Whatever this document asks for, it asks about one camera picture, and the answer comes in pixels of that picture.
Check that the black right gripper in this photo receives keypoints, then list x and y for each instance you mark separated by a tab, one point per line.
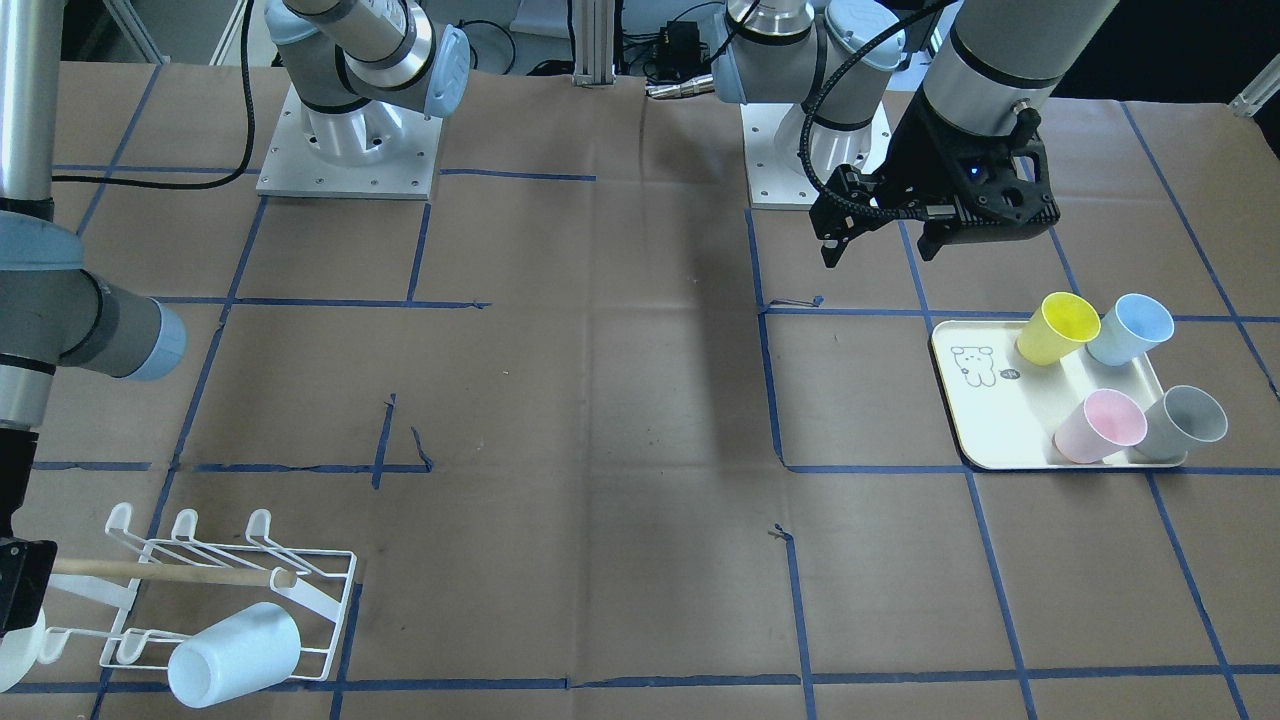
14	585

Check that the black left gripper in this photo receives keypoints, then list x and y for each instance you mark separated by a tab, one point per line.
922	150

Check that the white plastic cup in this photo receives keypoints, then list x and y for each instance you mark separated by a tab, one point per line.
20	650

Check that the light blue plastic cup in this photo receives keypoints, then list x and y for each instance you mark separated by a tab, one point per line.
249	651

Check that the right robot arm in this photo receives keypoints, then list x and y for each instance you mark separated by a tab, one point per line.
115	173

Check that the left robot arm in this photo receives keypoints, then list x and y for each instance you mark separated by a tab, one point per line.
836	61

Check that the yellow plastic cup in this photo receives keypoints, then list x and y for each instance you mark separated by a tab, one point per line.
1063	323

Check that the pink plastic cup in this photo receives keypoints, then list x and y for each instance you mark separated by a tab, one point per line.
1105	422

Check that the grey plastic cup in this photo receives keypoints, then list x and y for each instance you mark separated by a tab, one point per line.
1185	418

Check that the cream serving tray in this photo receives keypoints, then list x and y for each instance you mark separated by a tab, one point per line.
1005	409

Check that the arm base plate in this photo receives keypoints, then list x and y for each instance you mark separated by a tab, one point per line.
776	178
378	151

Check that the white wire cup rack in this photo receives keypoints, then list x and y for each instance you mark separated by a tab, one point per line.
156	592

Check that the aluminium frame post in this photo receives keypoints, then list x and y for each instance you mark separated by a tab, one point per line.
593	35

